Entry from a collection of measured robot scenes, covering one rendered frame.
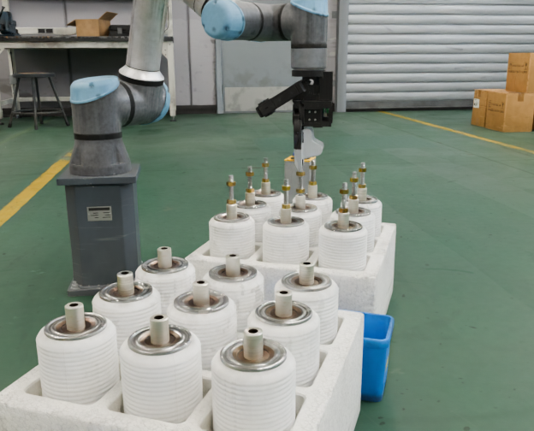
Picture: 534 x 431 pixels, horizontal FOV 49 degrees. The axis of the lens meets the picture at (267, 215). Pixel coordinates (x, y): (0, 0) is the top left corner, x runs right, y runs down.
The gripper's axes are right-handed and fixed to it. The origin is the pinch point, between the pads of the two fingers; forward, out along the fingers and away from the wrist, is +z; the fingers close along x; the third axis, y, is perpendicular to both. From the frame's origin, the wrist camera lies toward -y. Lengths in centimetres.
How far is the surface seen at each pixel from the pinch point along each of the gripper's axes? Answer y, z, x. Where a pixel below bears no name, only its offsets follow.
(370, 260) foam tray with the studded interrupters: 16.1, 17.1, -12.7
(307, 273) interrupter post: 5.8, 8.2, -45.5
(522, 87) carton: 140, 1, 367
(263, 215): -7.5, 11.6, -1.5
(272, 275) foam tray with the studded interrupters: -3.0, 18.9, -19.2
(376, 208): 17.5, 10.9, 6.2
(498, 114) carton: 124, 21, 367
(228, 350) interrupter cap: -1, 10, -67
